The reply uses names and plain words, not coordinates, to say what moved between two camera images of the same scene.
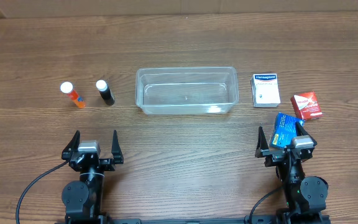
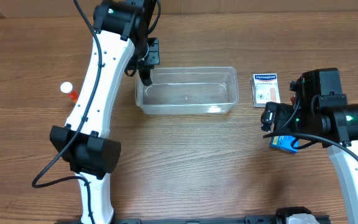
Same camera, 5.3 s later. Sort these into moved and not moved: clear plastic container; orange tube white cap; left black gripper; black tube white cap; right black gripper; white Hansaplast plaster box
Moved: right black gripper; left black gripper; black tube white cap
Not moved: orange tube white cap; white Hansaplast plaster box; clear plastic container
